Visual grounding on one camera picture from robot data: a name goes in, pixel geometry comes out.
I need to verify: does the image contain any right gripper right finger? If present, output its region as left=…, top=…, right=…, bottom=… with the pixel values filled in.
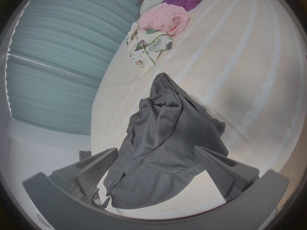
left=194, top=146, right=260, bottom=199

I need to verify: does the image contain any purple garment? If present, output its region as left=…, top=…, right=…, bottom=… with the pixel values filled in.
left=162, top=0, right=204, bottom=12

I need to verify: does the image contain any pink garment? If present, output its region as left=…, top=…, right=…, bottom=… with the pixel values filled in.
left=139, top=3, right=191, bottom=36

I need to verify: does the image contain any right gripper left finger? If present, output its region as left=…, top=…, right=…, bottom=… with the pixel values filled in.
left=49, top=148, right=118, bottom=198

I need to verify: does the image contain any black T-shirt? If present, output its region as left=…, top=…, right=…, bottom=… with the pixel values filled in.
left=103, top=73, right=229, bottom=210

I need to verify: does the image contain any bed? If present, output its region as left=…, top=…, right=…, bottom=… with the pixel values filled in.
left=90, top=0, right=307, bottom=221

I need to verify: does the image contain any white printed garment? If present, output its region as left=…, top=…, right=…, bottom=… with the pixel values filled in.
left=126, top=22, right=173, bottom=74

